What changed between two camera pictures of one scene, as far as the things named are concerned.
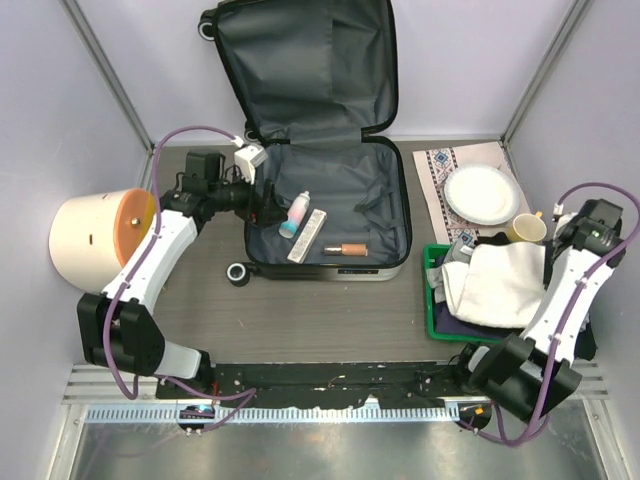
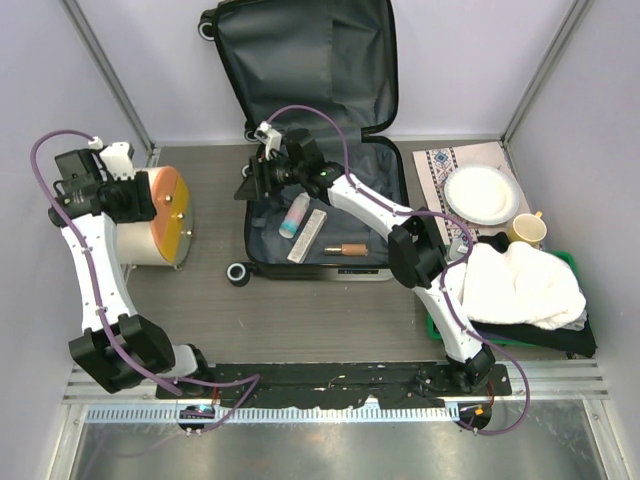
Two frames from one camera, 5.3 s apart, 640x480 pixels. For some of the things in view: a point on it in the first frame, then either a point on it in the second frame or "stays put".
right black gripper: x=548 y=281 → x=259 y=169
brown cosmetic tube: x=349 y=249 stays put
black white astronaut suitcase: x=314 y=78 stays put
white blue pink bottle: x=295 y=213 stays put
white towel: x=500 y=286 stays put
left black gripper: x=263 y=210 → x=143 y=203
